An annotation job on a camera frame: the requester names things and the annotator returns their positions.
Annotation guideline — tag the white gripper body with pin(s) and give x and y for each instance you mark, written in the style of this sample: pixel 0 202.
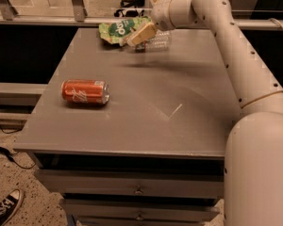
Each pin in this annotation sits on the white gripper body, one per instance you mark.
pixel 160 15

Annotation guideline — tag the clear plastic water bottle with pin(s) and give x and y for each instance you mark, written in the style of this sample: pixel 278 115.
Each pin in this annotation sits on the clear plastic water bottle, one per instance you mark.
pixel 161 42

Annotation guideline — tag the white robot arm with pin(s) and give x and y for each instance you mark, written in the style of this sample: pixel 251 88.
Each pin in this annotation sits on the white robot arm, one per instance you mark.
pixel 253 170

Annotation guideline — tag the green rice chip bag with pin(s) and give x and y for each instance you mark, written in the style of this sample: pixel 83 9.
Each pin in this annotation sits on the green rice chip bag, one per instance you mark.
pixel 117 33

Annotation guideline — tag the black office chair base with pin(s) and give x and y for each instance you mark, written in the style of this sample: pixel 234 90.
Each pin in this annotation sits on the black office chair base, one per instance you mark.
pixel 132 8

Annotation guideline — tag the orange soda can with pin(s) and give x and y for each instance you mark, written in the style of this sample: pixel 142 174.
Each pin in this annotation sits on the orange soda can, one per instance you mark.
pixel 94 92

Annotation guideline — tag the grey drawer cabinet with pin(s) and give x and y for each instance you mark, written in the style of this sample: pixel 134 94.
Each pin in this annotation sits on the grey drawer cabinet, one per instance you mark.
pixel 168 113

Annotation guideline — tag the upper grey drawer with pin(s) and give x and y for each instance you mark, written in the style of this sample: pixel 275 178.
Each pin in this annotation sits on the upper grey drawer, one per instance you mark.
pixel 131 184

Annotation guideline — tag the grey drawer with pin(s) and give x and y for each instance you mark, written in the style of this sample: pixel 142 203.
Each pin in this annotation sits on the grey drawer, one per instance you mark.
pixel 131 184
pixel 139 211

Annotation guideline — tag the lower grey drawer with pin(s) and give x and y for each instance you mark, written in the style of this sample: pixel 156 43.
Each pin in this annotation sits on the lower grey drawer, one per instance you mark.
pixel 139 211

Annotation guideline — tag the black white sneaker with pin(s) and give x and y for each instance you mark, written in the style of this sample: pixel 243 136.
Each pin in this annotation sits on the black white sneaker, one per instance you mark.
pixel 10 205

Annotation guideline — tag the metal railing frame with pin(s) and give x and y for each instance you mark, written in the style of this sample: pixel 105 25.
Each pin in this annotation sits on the metal railing frame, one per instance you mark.
pixel 90 12

